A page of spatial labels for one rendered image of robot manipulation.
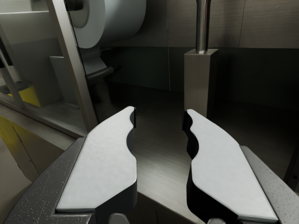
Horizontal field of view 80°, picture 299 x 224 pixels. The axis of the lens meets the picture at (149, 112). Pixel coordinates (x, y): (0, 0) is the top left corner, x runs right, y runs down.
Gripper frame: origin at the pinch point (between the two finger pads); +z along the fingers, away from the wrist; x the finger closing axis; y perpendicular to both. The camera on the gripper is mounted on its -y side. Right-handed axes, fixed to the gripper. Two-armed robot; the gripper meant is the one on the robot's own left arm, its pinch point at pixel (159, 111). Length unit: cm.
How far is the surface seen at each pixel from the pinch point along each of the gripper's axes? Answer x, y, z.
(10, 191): -125, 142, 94
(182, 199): 8.1, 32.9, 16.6
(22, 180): -122, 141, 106
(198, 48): 14, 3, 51
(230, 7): 28, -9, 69
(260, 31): 39, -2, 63
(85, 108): -20.7, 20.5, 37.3
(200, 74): 16, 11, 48
